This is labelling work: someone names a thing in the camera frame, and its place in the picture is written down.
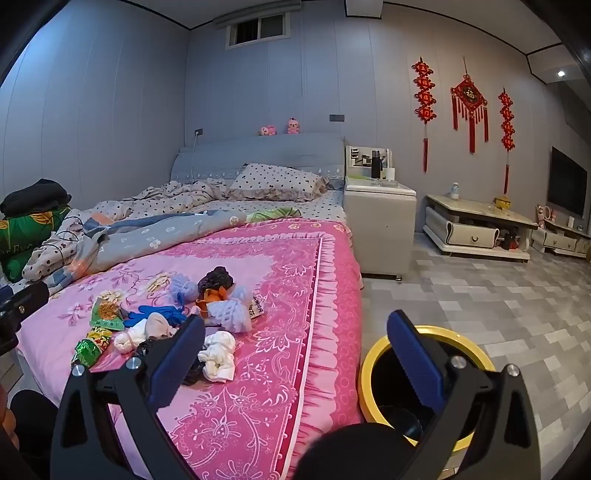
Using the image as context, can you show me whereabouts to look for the dotted white fitted sheet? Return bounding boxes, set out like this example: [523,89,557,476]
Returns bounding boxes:
[314,189,346,220]

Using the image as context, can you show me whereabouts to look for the white cloth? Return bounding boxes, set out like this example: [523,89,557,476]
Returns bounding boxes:
[198,330,237,384]

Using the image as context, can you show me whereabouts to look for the white television stand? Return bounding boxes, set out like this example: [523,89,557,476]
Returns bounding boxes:
[531,217,591,259]

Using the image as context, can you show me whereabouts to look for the polka dot pillow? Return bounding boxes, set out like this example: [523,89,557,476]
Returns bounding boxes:
[226,163,331,203]

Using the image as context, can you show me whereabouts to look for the green leaf print cloth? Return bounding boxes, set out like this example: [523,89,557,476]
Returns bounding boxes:
[256,207,302,223]

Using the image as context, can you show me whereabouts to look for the blue rubber glove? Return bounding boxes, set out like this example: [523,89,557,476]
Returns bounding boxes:
[124,302,188,329]

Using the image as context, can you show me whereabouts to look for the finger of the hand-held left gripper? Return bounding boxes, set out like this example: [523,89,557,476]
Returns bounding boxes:
[0,281,50,356]

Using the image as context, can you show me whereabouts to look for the grey upholstered headboard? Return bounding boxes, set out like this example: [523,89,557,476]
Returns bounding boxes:
[170,133,347,185]

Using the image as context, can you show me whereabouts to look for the black sock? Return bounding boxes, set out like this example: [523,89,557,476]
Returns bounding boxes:
[198,266,235,296]

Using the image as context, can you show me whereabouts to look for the person's left leg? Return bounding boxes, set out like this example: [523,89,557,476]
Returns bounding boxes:
[8,390,58,480]

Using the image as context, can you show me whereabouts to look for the black flat television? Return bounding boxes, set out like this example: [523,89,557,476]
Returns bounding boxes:
[547,147,588,217]

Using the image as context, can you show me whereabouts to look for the beige sock ball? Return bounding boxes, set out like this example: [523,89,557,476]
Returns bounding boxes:
[145,312,176,340]

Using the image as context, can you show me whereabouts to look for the green patterned bag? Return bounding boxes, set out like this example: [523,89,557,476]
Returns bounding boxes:
[0,205,72,282]

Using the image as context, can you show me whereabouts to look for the person's right leg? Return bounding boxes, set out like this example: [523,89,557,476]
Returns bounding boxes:
[295,424,419,480]

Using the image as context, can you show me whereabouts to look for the white cloth ball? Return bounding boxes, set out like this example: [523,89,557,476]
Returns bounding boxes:
[113,325,148,355]

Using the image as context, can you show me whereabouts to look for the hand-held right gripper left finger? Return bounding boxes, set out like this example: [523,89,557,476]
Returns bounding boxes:
[50,315,206,480]

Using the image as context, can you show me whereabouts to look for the yellow rimmed black trash bin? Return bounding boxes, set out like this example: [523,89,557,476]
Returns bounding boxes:
[358,324,497,453]

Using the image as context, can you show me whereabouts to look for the pink floral bedsheet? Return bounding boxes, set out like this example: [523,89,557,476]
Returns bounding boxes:
[16,217,365,480]

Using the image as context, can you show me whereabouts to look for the orange and green snack wrapper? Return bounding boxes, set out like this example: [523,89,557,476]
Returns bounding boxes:
[90,291,125,330]

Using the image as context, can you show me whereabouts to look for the low white tv stand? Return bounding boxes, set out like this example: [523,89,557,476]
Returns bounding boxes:
[422,194,539,264]

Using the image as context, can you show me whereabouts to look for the polka dot duvet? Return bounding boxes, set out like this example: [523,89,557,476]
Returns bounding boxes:
[21,179,232,282]

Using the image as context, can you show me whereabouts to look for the orange sock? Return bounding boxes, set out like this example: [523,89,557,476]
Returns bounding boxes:
[196,287,229,310]

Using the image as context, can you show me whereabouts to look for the long red knot hanging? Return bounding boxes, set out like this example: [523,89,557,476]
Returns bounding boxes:
[498,87,516,195]
[412,56,438,174]

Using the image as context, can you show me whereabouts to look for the white leather nightstand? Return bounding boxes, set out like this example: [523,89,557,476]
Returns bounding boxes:
[344,180,416,280]

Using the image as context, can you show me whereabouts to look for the person's leg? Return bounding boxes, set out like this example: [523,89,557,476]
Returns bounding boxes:
[8,390,58,480]
[295,424,419,480]

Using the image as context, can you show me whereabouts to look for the diamond red knot hanging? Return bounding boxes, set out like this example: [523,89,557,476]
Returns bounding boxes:
[450,56,490,154]

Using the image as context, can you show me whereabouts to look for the shiny green snack wrapper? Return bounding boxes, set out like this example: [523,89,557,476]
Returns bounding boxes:
[71,338,100,368]

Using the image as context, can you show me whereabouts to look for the grey floral quilt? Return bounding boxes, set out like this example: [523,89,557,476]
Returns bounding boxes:
[69,208,250,278]

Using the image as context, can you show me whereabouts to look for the yellow red snack wrapper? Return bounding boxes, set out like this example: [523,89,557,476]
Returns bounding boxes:
[88,327,114,352]

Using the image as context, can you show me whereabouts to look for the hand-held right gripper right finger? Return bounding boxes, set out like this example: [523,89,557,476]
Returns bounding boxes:
[386,310,541,480]

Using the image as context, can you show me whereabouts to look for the black folded clothes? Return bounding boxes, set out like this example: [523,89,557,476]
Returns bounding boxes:
[0,178,72,217]

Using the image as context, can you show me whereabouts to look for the small barred window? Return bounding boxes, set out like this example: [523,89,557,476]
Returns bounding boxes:
[225,11,293,51]

